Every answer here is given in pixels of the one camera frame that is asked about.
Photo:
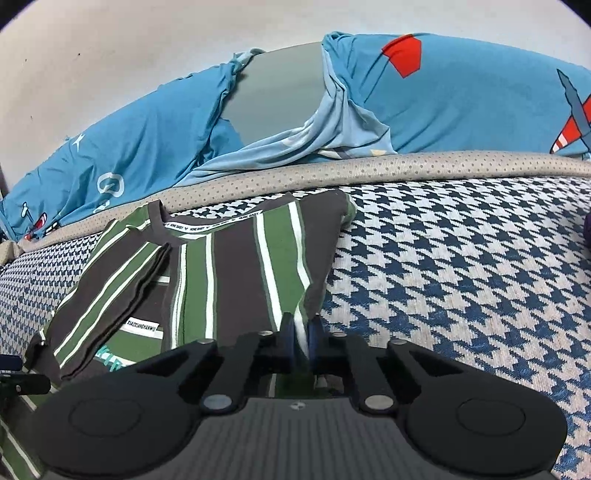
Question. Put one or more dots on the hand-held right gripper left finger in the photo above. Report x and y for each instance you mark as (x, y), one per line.
(288, 345)

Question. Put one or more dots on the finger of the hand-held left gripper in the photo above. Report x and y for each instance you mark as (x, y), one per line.
(25, 384)
(9, 362)

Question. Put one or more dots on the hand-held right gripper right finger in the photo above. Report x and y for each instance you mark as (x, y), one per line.
(315, 345)

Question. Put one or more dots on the green grey striped shirt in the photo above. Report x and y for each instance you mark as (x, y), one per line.
(231, 277)

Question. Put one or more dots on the houndstooth bed mat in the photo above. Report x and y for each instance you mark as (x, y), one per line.
(438, 277)

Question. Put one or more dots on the blue printed bed bumper cover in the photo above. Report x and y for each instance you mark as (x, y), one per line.
(438, 101)

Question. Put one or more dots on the dark purple cloth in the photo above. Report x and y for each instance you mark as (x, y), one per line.
(587, 228)

